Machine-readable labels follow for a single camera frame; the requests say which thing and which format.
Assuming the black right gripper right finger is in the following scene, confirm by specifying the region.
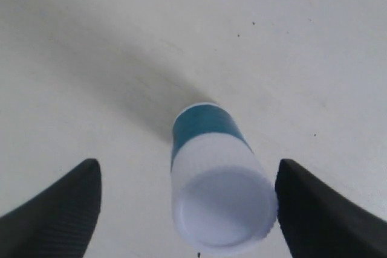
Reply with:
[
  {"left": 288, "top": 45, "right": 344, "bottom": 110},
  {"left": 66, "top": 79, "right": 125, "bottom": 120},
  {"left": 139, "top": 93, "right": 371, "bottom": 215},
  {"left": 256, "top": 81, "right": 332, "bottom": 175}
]
[{"left": 275, "top": 159, "right": 386, "bottom": 257}]

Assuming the white teal pill bottle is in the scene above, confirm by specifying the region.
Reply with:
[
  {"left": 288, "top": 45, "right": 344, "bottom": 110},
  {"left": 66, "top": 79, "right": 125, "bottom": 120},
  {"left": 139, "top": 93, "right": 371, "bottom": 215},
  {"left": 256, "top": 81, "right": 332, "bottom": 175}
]
[{"left": 171, "top": 103, "right": 278, "bottom": 255}]

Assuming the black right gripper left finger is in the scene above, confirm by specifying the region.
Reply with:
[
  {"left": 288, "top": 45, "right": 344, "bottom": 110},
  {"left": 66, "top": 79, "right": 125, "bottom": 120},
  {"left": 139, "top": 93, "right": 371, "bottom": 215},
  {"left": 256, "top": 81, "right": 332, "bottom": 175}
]
[{"left": 1, "top": 158, "right": 102, "bottom": 257}]

